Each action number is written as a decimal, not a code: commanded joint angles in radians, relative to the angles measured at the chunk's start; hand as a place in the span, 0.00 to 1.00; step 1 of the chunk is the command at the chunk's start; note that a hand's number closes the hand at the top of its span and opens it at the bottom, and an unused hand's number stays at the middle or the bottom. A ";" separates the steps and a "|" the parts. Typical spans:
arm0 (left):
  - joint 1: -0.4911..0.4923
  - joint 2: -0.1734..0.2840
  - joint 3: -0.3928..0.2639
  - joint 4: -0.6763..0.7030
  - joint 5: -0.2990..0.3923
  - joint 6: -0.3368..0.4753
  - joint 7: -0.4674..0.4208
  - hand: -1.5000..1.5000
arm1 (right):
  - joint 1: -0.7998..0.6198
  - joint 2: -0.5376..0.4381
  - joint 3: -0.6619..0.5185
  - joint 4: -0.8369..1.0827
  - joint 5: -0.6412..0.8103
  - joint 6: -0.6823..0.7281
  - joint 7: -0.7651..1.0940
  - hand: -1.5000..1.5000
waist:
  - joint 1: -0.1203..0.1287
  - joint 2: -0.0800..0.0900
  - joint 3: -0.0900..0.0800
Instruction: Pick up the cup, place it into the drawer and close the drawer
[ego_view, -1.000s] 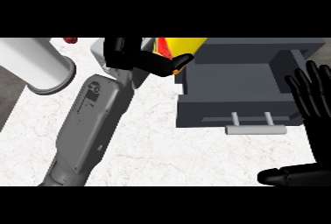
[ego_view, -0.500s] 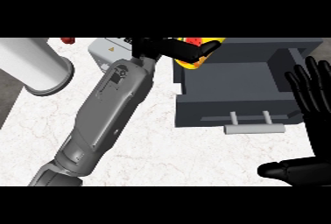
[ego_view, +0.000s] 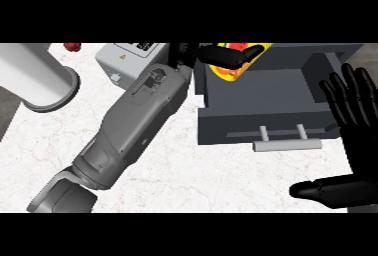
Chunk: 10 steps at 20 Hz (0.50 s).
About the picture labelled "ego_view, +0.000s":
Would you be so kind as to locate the dark grey cabinet body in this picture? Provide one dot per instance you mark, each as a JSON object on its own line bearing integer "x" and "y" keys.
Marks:
{"x": 315, "y": 51}

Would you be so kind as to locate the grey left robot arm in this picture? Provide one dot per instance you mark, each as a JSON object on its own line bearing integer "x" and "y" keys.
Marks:
{"x": 133, "y": 123}

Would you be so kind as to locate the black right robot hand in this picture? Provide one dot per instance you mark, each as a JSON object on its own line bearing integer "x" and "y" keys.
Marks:
{"x": 355, "y": 133}

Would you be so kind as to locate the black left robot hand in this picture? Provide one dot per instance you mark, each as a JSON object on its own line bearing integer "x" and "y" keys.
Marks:
{"x": 224, "y": 55}

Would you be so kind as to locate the yellow and red cup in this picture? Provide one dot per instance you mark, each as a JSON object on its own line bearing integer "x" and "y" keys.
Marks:
{"x": 231, "y": 70}

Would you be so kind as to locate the dark grey open drawer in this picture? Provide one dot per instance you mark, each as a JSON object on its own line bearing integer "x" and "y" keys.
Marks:
{"x": 260, "y": 103}

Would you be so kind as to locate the pale grey box appliance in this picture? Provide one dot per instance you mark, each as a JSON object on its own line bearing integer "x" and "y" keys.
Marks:
{"x": 129, "y": 60}

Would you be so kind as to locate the small red object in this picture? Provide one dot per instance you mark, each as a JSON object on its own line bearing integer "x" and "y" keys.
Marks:
{"x": 73, "y": 46}

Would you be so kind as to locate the white cylindrical container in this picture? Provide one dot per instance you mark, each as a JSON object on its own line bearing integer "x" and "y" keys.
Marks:
{"x": 35, "y": 76}

